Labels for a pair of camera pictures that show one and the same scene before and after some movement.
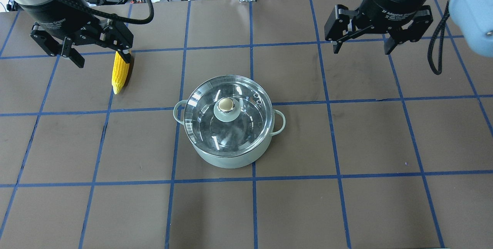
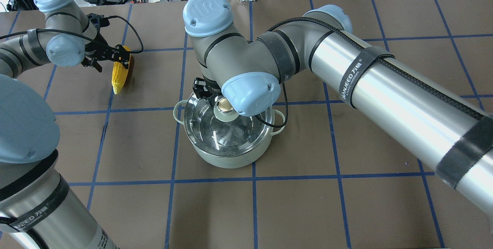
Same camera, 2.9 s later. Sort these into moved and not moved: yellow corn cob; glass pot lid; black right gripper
Moved: black right gripper
Not moved: glass pot lid; yellow corn cob
